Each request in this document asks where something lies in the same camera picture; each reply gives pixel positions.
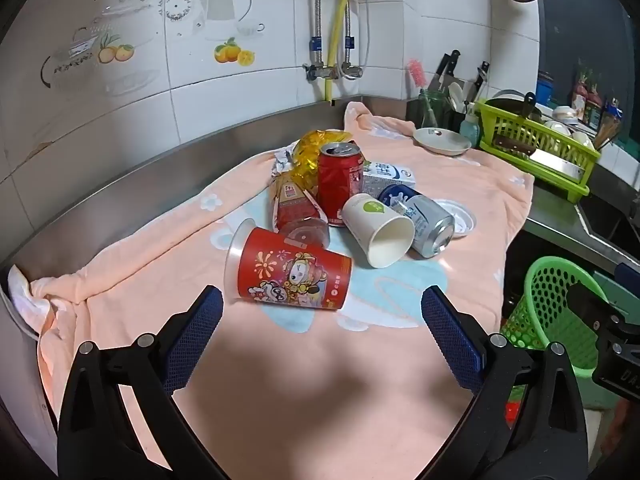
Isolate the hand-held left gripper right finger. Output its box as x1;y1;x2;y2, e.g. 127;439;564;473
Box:
421;285;588;480

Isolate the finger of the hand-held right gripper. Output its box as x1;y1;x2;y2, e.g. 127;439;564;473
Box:
614;260;640;293
566;282;625;328

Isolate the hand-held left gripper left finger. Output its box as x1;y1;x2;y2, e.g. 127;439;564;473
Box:
56;285;231;480

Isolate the green plastic basket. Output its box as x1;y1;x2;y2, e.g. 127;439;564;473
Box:
500;256;623;383

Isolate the red cartoon paper cup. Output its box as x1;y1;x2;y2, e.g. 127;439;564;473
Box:
225;218;353;312

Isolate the clear plastic lid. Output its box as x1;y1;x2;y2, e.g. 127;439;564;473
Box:
435;199;477;238

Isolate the silver blue drink can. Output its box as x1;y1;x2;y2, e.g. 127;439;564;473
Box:
377;183;456;259

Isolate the white paper cup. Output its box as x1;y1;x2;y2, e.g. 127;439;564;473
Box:
341;193;417;269

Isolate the white blue milk carton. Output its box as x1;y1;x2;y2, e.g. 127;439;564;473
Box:
361;160;417;201

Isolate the red soda can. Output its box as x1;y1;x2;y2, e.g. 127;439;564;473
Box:
318;142;364;228

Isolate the yellow plastic wrapper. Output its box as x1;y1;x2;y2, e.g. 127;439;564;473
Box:
292;129;356;196

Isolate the steel sink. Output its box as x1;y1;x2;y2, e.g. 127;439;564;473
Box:
575;180;640;261

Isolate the peach flower print towel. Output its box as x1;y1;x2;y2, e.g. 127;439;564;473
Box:
7;101;535;480

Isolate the bundle of wooden chopsticks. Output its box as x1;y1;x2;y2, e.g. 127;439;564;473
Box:
595;115;621;151

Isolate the green plastic dish rack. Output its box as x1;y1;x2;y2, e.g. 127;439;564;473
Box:
474;99;601;204

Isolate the green label jar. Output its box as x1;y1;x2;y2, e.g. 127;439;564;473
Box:
585;85;603;131

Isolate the white ceramic plate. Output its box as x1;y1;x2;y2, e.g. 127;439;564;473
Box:
413;127;472;156

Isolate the blue plastic container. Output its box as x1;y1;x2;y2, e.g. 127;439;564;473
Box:
536;74;555;107

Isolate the black wok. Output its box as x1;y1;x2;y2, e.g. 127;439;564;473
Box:
487;89;543;121

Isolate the pale blue plastic bottle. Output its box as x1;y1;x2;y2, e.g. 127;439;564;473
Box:
460;102;483;146

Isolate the black knife holder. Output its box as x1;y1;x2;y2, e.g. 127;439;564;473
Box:
440;77;478;133

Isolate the green framed window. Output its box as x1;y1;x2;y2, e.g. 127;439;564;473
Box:
537;0;640;111

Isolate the pink bottle brush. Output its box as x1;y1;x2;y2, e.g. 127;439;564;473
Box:
407;58;438;126

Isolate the wooden handled cleaver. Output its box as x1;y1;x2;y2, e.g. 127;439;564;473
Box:
492;132;586;183

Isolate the black handled kitchen knife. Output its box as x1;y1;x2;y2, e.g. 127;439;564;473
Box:
431;50;461;92
472;61;491;103

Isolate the thin white hose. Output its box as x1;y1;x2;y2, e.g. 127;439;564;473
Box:
356;0;372;68

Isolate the braided metal hose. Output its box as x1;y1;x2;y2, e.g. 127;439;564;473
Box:
341;0;353;66
312;0;323;68

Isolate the yellow gas hose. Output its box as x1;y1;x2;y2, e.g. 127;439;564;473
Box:
325;0;358;106

